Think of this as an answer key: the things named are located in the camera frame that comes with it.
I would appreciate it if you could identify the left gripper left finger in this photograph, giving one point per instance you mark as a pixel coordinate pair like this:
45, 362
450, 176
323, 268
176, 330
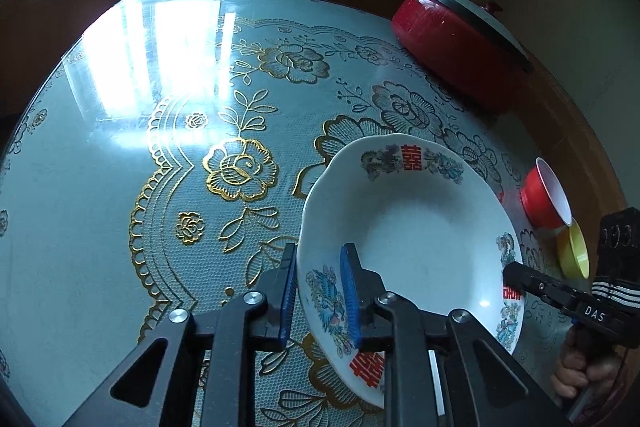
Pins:
280, 290

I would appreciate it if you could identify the right hand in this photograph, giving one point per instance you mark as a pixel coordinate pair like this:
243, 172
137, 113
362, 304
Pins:
575, 370

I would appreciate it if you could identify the floral lace table cover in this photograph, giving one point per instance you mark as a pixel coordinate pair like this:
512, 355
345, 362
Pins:
165, 162

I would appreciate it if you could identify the dark pot lid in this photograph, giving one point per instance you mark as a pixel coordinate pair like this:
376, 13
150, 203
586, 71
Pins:
482, 19

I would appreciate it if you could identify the yellow plastic bowl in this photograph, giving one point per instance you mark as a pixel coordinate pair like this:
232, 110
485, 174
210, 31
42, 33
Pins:
572, 252

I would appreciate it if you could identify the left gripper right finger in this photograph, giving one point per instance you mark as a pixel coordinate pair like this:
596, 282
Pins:
361, 288

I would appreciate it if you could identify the red electric pot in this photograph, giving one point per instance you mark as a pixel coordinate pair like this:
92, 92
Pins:
458, 54

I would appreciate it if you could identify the white floral ceramic plate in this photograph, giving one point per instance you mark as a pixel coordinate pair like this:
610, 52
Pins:
424, 220

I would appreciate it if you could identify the red plastic bowl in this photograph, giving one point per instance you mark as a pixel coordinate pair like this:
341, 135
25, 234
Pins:
543, 198

